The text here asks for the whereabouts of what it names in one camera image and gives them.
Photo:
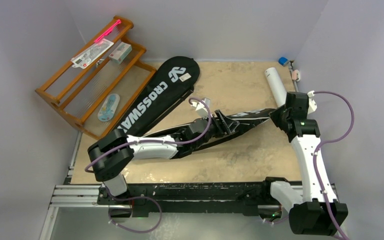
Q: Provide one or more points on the white shuttlecock tube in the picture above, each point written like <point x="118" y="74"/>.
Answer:
<point x="276" y="85"/>

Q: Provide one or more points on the pink white small object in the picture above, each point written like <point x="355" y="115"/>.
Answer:
<point x="296" y="75"/>

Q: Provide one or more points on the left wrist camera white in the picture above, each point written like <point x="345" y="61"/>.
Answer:
<point x="200" y="108"/>

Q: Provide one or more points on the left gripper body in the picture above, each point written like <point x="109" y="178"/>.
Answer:
<point x="215" y="129"/>

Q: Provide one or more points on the blue small object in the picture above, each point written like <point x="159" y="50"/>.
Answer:
<point x="283" y="61"/>

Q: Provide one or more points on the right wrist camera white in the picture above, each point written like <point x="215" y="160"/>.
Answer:
<point x="312" y="106"/>

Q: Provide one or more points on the blue toothbrush blister pack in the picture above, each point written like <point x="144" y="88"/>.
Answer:
<point x="108" y="108"/>

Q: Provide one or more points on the small teal white box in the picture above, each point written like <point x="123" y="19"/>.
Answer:
<point x="119" y="54"/>

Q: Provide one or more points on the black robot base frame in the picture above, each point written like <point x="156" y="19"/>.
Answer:
<point x="246" y="198"/>

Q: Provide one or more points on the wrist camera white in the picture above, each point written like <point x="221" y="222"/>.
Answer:
<point x="200" y="108"/>
<point x="312" y="106"/>

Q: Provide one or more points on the pink pen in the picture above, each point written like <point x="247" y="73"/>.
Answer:
<point x="107" y="31"/>

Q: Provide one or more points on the wooden tiered shelf rack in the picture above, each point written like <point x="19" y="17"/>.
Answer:
<point x="77" y="94"/>

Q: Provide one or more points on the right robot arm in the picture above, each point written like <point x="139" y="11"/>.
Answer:
<point x="317" y="211"/>

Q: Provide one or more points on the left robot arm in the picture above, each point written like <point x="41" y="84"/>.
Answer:
<point x="111" y="154"/>

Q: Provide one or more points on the black racket bag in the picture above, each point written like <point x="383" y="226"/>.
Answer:
<point x="172" y="83"/>
<point x="251" y="119"/>

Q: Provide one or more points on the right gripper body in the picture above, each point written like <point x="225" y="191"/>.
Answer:
<point x="276" y="115"/>

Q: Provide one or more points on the white packaged card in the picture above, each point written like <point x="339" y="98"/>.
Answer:
<point x="90" y="54"/>

